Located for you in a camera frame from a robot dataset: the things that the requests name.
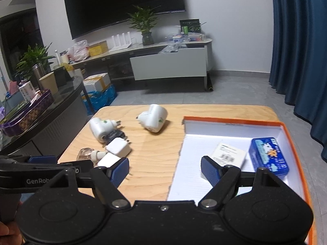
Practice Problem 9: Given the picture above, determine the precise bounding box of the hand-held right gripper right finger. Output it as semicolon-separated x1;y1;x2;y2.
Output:
197;156;289;210

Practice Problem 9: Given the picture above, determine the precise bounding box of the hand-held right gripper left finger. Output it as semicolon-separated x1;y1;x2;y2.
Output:
38;158;130;210

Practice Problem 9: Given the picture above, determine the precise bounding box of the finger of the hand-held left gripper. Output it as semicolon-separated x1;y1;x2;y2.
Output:
0;159;94;194
0;155;58;170

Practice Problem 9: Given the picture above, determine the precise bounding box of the white cube charger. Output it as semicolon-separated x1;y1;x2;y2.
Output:
105;137;132;157

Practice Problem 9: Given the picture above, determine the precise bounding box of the orange and white cardboard box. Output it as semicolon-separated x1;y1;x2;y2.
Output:
167;116;314;245

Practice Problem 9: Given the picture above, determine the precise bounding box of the clear mosquito liquid bottle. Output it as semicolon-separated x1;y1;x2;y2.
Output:
77;147;106;165

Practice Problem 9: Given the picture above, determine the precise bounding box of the white plug-in mosquito heater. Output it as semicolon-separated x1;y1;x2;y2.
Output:
135;104;168;133
89;117;122;143

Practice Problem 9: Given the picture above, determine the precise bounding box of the blue plastic box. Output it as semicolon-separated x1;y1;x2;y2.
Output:
249;137;290;177

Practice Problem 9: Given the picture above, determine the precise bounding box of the person's left hand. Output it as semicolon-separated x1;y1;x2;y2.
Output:
0;221;23;245

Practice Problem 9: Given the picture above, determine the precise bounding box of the black power adapter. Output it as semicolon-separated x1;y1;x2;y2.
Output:
102;130;127;146

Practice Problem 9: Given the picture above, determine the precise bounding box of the small white blue-print box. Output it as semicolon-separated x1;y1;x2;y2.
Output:
19;81;36;101

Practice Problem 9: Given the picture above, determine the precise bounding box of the blue plastic bag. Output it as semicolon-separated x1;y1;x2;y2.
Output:
82;84;118;115

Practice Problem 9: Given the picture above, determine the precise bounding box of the beige box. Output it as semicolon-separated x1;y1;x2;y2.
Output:
39;72;59;95

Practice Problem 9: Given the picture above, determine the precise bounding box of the steel tumbler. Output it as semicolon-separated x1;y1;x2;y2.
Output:
32;64;46;88

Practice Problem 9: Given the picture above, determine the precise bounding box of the white cardboard carton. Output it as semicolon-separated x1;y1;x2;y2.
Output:
83;73;111;92

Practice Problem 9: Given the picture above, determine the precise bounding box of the yellow plastic bag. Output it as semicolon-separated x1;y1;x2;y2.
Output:
60;62;74;78

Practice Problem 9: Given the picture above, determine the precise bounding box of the leafy green houseplant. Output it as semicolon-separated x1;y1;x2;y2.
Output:
15;43;55;81

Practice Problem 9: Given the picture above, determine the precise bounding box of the white and grey TV cabinet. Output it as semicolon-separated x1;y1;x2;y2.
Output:
69;38;213;91

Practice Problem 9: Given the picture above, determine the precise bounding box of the white and pink plastic bag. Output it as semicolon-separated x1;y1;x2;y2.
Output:
68;40;90;62

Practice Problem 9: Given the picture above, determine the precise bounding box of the yellow cardboard box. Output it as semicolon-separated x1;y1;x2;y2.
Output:
88;41;109;57

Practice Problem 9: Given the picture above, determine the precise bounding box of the white router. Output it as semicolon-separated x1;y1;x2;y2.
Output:
110;32;133;52

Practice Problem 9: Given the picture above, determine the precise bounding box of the pile of clear plastic packets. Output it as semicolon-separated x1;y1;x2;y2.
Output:
158;43;187;54

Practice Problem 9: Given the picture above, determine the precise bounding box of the clutter of small boxes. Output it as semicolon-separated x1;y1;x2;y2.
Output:
165;33;206;43

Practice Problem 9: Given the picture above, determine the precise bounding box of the potted bamboo in dark vase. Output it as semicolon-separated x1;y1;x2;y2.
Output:
127;5;160;46

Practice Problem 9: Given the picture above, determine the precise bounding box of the blue curtain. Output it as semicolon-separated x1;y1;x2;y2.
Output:
269;0;327;164

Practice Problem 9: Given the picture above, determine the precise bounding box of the green and black box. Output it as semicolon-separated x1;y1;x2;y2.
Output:
179;19;200;34

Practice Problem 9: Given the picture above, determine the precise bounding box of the black wall television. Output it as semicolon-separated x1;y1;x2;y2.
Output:
63;0;186;40

